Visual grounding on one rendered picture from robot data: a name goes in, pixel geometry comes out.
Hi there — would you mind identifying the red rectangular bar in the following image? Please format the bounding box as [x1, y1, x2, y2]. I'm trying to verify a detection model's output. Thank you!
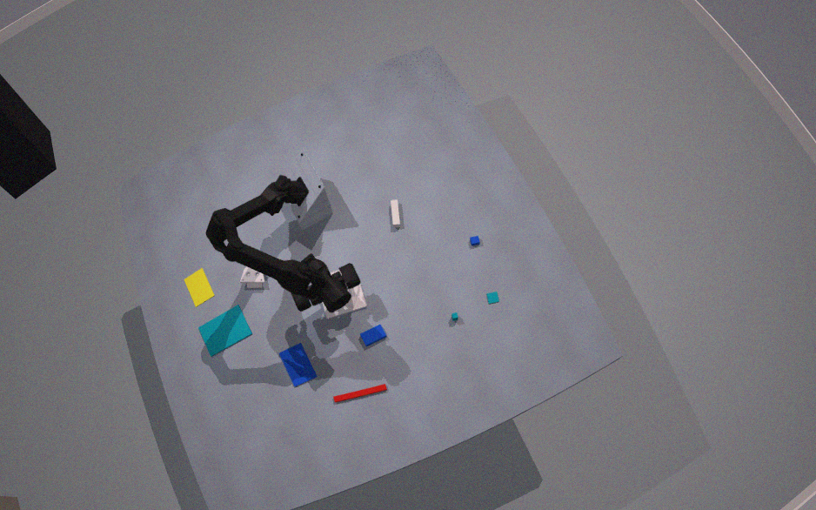
[333, 384, 387, 402]

